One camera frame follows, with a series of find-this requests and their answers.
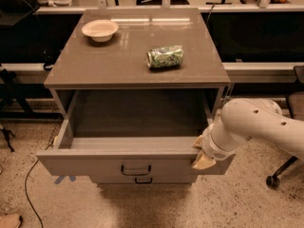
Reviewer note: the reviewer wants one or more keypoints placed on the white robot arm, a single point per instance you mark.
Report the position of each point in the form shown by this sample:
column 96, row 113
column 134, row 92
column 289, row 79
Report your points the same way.
column 244, row 119

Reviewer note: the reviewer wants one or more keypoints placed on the blue tape cross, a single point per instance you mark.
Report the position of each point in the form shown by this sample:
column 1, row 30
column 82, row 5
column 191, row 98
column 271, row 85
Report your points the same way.
column 60, row 179

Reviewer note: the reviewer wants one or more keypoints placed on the crushed green soda can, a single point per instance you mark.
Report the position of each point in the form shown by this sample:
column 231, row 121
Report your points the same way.
column 169, row 56

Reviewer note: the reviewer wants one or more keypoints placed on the grey drawer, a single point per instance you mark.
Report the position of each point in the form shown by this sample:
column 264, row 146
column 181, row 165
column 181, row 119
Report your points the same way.
column 138, row 132
column 144, row 179

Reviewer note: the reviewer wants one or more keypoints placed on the grey bottom drawer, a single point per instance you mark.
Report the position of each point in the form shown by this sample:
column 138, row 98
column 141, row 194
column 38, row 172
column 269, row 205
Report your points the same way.
column 144, row 179

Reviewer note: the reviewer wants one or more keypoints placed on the tan object at corner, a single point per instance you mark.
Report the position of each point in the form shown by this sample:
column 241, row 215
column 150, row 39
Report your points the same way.
column 10, row 221

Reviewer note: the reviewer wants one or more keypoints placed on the black office chair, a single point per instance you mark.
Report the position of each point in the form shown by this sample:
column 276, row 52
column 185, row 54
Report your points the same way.
column 293, row 143

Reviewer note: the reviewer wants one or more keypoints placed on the wire basket with items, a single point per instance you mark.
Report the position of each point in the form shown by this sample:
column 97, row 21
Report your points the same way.
column 54, row 135

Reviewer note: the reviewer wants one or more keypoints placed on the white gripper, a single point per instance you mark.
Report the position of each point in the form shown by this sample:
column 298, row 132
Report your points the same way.
column 209, row 146

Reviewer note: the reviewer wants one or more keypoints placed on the grey drawer cabinet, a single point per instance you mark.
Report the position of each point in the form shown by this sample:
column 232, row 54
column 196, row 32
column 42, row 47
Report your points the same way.
column 121, row 62

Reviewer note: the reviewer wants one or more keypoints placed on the white paper bowl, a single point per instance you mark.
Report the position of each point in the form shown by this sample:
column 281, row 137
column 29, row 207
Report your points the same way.
column 100, row 30

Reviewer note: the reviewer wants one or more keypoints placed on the grey top drawer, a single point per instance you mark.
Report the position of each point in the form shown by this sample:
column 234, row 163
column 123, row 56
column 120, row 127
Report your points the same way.
column 138, row 132

